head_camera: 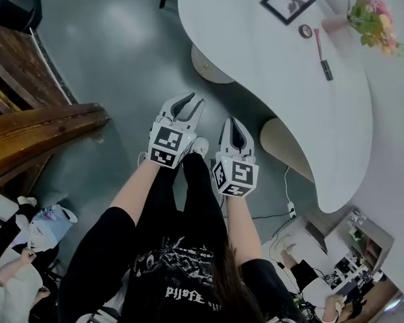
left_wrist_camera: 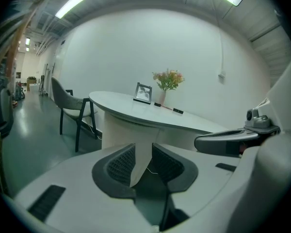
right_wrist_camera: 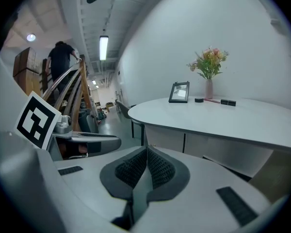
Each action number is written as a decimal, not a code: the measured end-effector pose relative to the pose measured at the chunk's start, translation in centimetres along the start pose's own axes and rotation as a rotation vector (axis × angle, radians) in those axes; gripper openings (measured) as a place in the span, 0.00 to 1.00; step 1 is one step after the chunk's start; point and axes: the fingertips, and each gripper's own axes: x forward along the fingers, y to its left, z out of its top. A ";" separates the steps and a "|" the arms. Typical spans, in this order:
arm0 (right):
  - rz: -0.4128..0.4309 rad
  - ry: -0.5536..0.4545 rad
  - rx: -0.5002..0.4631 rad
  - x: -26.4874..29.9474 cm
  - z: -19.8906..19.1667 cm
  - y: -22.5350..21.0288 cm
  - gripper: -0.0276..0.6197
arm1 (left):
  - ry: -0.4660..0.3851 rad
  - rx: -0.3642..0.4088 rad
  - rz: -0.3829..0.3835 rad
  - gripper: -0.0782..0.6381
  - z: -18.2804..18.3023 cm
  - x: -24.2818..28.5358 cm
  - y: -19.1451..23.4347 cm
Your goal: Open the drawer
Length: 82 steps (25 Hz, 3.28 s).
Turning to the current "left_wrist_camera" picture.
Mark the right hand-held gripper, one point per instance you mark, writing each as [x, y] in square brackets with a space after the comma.
[269, 130]

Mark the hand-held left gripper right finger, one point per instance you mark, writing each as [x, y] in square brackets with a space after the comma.
[203, 186]

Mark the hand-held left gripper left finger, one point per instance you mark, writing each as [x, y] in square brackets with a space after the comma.
[82, 198]

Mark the white curved desk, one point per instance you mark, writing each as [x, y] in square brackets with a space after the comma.
[160, 120]

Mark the black lipstick tube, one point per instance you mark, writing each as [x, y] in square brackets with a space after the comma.
[178, 111]

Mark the pink vase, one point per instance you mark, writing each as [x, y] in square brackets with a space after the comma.
[162, 98]

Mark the pink flower bouquet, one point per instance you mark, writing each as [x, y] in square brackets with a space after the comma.
[169, 79]

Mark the grey chair with black legs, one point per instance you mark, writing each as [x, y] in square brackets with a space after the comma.
[68, 103]

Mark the black round bin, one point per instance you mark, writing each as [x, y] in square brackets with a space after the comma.
[1, 105]

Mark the metal ladder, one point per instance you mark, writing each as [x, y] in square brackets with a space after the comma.
[48, 79]

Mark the black red vacuum cleaner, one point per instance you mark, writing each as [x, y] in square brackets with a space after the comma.
[20, 91]

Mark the cardboard box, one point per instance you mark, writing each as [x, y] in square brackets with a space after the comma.
[31, 82]

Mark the grey fisheye camera module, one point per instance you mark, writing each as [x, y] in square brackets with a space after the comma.
[257, 120]

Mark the white wall socket box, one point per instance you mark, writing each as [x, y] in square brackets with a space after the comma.
[221, 78]

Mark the black picture frame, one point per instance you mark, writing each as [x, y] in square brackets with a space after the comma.
[143, 93]

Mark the white wall conduit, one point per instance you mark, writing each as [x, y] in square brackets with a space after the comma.
[219, 38]

